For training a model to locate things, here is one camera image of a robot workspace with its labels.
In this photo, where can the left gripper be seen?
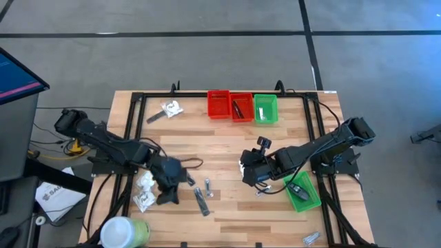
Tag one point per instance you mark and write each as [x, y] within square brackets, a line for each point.
[169, 172]

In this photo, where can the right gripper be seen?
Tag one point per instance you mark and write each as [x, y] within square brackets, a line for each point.
[263, 167]

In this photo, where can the metal tool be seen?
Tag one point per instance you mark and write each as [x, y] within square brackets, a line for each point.
[208, 187]

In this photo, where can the small bagged toiletry item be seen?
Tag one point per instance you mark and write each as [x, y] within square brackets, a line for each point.
[261, 113]

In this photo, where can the black comb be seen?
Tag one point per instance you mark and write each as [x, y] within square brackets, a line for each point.
[201, 201]
[155, 117]
[238, 110]

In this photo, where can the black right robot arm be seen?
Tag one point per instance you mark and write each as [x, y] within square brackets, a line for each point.
[320, 144]

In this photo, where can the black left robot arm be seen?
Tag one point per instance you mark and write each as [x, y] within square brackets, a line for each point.
[103, 137]

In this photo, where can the small flat clear bag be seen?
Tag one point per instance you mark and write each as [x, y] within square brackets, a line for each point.
[191, 180]

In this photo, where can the green plastic basket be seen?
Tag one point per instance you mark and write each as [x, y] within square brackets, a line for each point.
[270, 103]
[310, 203]

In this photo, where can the red plastic basket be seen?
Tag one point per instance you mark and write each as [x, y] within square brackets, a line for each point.
[218, 103]
[248, 103]

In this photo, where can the clear bag with silver items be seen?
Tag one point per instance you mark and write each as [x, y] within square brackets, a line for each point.
[311, 238]

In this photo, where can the white printed paper sheet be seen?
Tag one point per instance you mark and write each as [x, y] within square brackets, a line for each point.
[58, 199]

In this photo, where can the white tape roll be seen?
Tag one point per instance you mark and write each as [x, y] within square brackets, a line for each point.
[38, 220]

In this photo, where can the grey cabinet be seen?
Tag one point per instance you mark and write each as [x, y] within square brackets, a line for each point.
[17, 137]

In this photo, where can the black computer mouse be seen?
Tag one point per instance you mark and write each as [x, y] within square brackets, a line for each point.
[8, 237]

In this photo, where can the black floor stand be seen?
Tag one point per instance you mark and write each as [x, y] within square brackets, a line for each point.
[427, 134]

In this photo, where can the computer monitor with blue screen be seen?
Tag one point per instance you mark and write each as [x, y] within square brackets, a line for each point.
[17, 79]

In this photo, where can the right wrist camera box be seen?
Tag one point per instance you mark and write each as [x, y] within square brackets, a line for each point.
[264, 144]

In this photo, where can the black metal table frame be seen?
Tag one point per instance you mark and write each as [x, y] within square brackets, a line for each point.
[224, 94]

